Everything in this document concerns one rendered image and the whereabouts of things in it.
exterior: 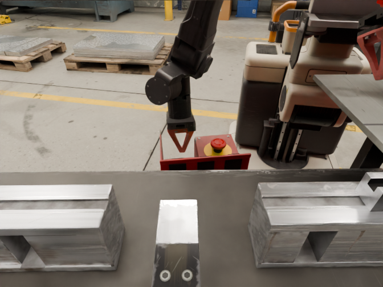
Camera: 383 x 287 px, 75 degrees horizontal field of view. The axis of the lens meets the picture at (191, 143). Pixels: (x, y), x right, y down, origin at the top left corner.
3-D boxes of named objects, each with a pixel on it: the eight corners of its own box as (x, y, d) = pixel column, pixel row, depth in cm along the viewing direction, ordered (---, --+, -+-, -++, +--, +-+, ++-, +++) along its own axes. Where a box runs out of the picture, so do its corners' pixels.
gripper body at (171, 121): (167, 131, 57) (164, 99, 54) (167, 117, 66) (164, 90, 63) (195, 128, 58) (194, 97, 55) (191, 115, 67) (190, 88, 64)
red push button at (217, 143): (223, 147, 66) (224, 136, 64) (227, 156, 63) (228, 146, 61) (208, 148, 66) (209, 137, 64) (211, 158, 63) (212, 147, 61)
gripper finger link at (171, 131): (169, 157, 63) (166, 122, 59) (168, 146, 69) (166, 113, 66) (196, 155, 63) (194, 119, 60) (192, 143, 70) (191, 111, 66)
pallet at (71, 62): (174, 53, 356) (174, 42, 347) (162, 76, 293) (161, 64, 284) (94, 49, 368) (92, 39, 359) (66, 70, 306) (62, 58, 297)
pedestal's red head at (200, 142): (227, 164, 78) (233, 115, 66) (241, 205, 65) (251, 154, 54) (163, 169, 76) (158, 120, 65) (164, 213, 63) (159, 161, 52)
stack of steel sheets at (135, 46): (166, 44, 341) (165, 35, 334) (154, 60, 292) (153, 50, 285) (96, 41, 352) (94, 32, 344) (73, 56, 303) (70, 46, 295)
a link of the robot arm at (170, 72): (215, 56, 54) (183, 36, 55) (195, 62, 44) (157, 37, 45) (192, 101, 60) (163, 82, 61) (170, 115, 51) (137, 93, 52)
